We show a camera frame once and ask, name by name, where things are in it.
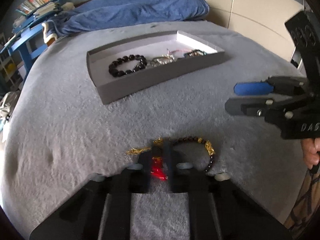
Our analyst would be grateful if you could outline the dark brown gold charm bracelet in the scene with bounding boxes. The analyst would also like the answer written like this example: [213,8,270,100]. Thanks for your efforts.
[171,135,217,173]

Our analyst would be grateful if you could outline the red bead gold bracelet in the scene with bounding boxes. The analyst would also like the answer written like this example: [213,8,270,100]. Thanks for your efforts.
[126,137,170,181]

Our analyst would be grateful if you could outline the pink cord bracelet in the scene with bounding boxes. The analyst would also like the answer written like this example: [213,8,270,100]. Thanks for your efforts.
[166,48,190,60]

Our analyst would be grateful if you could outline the silver bangle set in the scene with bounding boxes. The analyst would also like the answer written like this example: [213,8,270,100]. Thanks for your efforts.
[150,55,176,67]

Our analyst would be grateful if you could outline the dark bead bracelet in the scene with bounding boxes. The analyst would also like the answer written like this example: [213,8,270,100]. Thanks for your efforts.
[108,54,148,78]

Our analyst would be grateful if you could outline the person's right hand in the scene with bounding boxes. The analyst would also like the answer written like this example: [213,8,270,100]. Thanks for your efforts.
[301,138,320,169]

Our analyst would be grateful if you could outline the beige wardrobe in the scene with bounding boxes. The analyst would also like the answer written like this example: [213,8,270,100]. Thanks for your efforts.
[206,0,304,61]

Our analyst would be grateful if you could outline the patterned trouser leg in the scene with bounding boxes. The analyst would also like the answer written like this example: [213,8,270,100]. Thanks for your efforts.
[284,171,319,239]

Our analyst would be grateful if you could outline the grey bed cover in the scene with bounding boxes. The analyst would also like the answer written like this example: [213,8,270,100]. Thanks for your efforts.
[2,21,306,238]

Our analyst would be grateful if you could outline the blue blanket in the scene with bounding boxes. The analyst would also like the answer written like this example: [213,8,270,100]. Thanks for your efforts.
[42,0,209,42]

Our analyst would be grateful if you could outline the grey shallow cardboard box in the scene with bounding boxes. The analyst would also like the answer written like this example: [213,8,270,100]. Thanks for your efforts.
[86,30,225,105]

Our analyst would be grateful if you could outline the grey bag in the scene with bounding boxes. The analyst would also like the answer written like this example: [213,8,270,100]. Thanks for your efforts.
[0,90,21,126]

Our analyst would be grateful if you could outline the white shelf rack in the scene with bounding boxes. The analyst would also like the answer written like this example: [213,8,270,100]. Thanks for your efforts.
[0,32,21,93]

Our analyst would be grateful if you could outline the blue desk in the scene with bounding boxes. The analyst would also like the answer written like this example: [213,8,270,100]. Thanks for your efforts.
[1,0,60,74]

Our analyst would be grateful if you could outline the white plush toy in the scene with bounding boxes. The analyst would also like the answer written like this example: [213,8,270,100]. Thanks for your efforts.
[61,2,75,11]

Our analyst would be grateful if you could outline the row of books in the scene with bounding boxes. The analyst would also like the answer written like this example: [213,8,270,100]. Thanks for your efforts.
[16,0,59,16]

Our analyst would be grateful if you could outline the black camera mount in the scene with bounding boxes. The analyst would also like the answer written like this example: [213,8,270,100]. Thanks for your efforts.
[285,11,319,95]

